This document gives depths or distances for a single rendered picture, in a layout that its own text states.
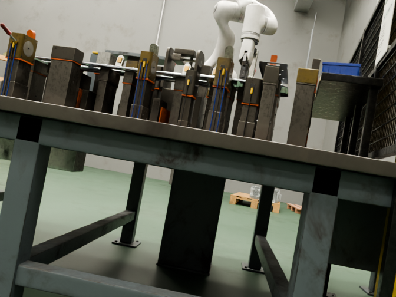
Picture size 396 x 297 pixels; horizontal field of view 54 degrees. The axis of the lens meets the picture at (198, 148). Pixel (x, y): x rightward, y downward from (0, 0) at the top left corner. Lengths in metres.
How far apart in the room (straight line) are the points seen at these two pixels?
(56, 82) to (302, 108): 1.10
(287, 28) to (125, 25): 4.43
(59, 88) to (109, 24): 9.80
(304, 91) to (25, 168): 1.06
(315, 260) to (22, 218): 0.83
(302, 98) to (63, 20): 10.87
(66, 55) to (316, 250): 1.37
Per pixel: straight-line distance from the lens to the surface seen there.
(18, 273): 1.28
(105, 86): 1.96
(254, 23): 1.81
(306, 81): 1.63
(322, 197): 1.11
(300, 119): 1.61
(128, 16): 11.59
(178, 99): 1.81
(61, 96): 1.89
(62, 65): 1.92
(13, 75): 2.03
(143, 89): 1.71
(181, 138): 1.05
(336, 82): 1.58
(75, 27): 11.96
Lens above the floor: 0.61
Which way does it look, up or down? 2 degrees up
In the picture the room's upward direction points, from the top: 10 degrees clockwise
